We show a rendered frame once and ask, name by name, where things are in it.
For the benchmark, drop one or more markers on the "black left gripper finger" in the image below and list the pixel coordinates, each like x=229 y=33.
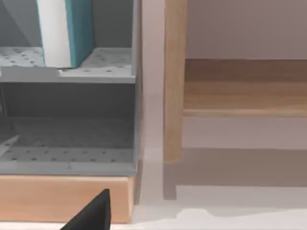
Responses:
x=96 y=213

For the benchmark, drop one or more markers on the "pale wooden drawer front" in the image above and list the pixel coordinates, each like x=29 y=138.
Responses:
x=60 y=198

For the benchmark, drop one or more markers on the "grey pierced shelf cabinet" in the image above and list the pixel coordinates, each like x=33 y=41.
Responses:
x=69 y=107

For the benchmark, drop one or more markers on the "open wooden shelf unit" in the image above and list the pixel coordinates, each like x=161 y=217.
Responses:
x=216 y=95

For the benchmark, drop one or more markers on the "teal and white book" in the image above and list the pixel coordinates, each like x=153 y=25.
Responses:
x=64 y=33

